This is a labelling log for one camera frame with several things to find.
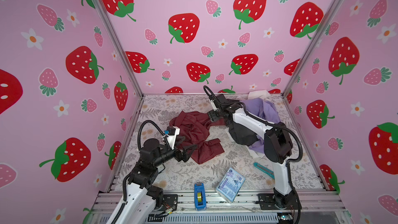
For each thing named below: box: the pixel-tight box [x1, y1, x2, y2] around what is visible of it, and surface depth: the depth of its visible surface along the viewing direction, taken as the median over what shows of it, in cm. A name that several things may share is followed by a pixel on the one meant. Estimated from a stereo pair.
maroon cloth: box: [169, 110, 227, 165], surface depth 94 cm
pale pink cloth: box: [247, 89, 271, 101], surface depth 124 cm
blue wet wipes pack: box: [215, 166, 246, 204], surface depth 76 cm
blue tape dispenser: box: [193, 182, 207, 212], surface depth 73 cm
